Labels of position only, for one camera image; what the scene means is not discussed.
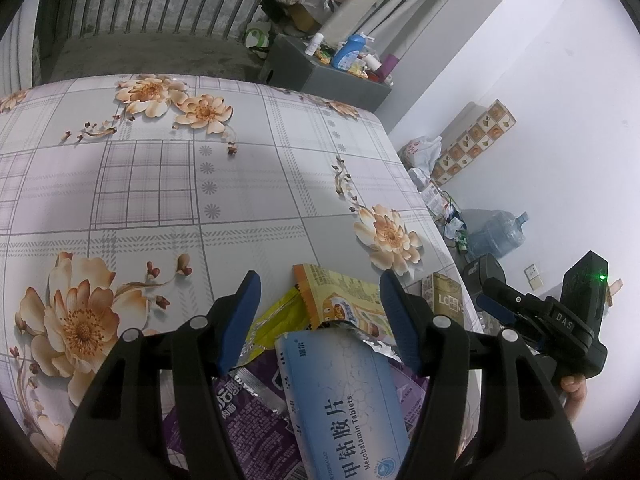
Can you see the brown cardboard box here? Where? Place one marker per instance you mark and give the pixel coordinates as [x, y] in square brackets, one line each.
[302, 17]

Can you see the gold box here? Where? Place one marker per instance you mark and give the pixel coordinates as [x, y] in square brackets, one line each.
[445, 295]

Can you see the purple snack packet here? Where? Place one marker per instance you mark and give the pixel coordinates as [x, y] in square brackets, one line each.
[250, 425]

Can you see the green white bag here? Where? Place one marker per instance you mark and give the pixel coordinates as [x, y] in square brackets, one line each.
[257, 37]

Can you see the yellow green packet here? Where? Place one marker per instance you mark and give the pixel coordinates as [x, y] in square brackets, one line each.
[280, 317]

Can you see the purple cup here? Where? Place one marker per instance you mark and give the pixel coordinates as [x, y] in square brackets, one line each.
[390, 67]

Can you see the small white carton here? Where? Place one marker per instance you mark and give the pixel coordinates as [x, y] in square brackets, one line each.
[432, 197]

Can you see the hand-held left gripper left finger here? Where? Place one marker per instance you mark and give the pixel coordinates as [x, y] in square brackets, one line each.
[245, 310]

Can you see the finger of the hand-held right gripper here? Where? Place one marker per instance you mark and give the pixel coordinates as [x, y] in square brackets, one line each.
[495, 306]
[505, 290]

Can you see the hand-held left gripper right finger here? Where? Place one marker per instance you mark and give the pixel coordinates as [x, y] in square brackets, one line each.
[397, 320]

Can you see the person's right hand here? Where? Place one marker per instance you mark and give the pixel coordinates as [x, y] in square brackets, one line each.
[575, 390]

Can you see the blue bottle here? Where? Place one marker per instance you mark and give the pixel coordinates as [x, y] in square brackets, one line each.
[347, 52]

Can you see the floral tablecloth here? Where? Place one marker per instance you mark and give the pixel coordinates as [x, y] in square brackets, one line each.
[200, 185]

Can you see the patterned box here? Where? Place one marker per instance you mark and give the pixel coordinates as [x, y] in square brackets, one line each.
[475, 140]

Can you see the blue water jug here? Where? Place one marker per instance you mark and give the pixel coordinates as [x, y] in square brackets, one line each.
[495, 235]

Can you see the white curtain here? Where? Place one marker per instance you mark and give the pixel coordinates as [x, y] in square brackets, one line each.
[390, 0]

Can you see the white bottle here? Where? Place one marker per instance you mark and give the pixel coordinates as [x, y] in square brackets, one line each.
[315, 45]

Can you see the blue white medicine box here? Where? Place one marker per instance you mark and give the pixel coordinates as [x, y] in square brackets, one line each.
[340, 400]

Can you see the orange yellow snack packet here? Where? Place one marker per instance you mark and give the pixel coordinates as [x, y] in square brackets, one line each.
[340, 292]

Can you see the silver foil wrapper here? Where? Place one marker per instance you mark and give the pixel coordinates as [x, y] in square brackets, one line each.
[375, 347]

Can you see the wall socket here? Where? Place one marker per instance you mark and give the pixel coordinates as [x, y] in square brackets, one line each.
[534, 276]

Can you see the white plastic bag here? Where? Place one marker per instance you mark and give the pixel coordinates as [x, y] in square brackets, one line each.
[420, 152]

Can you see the grey cabinet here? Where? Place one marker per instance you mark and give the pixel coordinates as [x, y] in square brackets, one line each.
[310, 75]

